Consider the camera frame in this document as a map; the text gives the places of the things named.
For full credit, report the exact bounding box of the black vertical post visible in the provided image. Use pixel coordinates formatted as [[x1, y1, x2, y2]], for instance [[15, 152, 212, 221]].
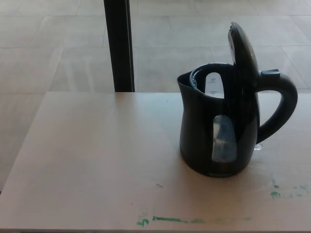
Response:
[[103, 0, 136, 93]]

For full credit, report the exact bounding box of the black electric kettle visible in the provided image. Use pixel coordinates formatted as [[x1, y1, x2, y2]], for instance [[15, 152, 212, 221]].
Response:
[[176, 21, 299, 178]]

